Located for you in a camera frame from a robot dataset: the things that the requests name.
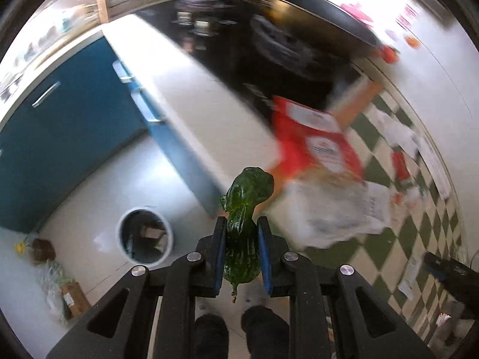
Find green plastic wrapper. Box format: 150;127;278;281
220;167;275;303

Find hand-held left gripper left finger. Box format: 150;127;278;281
47;217;229;359

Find round grey trash bin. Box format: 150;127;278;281
117;206;175;268

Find black gas stove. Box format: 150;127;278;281
135;0;371;131

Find person's dark pants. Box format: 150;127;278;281
195;305;291;359

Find colourful wall stickers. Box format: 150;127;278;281
339;2;423;65

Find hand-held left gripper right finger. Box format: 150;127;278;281
257;216;436;359

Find pile of clear plastic bags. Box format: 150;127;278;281
37;261;72;323

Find black wok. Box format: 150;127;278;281
251;0;379;55

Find blue stove cabinet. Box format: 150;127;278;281
112;60;230;219

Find red snack bag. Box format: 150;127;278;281
271;95;365;185

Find brown cardboard box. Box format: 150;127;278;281
60;281;91;318

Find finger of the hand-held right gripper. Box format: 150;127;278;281
424;252;470;282

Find blue sink cabinet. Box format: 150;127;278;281
0;37;150;234

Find green white checkered mat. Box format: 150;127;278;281
271;78;463;339

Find white paper scrap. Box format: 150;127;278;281
393;186;425;208
418;135;454;200
376;110;422;159
397;256;422;302

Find small red packet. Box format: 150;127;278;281
391;151;410;182

